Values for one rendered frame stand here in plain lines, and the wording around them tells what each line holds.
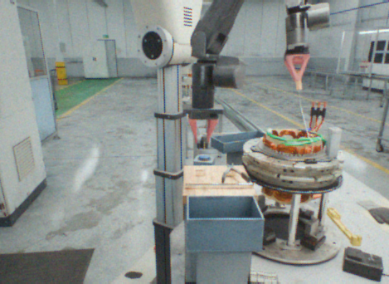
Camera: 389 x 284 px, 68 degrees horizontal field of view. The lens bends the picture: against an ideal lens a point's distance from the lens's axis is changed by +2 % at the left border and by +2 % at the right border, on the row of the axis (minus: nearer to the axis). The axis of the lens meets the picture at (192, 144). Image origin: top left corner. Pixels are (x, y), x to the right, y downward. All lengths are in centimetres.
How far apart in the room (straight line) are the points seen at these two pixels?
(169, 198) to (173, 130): 30
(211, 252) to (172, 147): 59
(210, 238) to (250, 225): 9
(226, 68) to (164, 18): 45
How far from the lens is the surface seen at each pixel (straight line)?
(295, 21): 102
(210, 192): 75
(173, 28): 107
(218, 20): 69
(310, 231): 105
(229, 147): 115
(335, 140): 98
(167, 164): 122
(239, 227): 66
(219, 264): 73
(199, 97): 70
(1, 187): 281
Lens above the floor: 141
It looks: 18 degrees down
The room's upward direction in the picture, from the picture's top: straight up
